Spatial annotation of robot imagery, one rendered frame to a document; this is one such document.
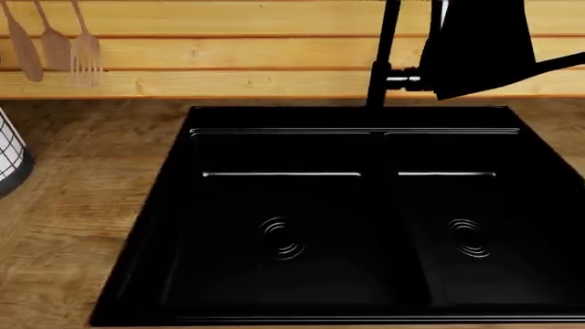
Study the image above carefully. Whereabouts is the black kettle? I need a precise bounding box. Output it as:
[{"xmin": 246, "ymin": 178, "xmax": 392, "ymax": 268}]
[{"xmin": 418, "ymin": 0, "xmax": 585, "ymax": 101}]

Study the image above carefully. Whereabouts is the round sink drain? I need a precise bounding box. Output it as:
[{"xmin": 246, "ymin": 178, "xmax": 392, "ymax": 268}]
[
  {"xmin": 257, "ymin": 216, "xmax": 306, "ymax": 260},
  {"xmin": 446, "ymin": 218, "xmax": 493, "ymax": 259}
]

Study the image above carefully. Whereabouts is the black double-basin sink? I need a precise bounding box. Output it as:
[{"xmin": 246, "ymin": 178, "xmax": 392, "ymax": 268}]
[{"xmin": 89, "ymin": 104, "xmax": 585, "ymax": 327}]

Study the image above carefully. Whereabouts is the black kitchen faucet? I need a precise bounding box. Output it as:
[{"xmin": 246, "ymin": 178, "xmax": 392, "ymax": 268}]
[{"xmin": 366, "ymin": 0, "xmax": 434, "ymax": 108}]

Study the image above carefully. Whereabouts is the wooden fork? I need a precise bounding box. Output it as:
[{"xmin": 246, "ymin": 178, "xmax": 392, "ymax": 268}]
[{"xmin": 69, "ymin": 0, "xmax": 104, "ymax": 88}]

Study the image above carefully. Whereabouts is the wooden spoon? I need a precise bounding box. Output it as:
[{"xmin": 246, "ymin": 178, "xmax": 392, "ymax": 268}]
[{"xmin": 31, "ymin": 0, "xmax": 73, "ymax": 72}]

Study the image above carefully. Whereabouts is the wooden spatula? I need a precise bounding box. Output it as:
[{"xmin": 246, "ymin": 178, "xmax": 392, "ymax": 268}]
[{"xmin": 0, "ymin": 0, "xmax": 45, "ymax": 83}]

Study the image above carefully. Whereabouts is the white wire-frame container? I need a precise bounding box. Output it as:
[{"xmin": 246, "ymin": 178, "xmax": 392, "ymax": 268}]
[{"xmin": 0, "ymin": 107, "xmax": 36, "ymax": 199}]

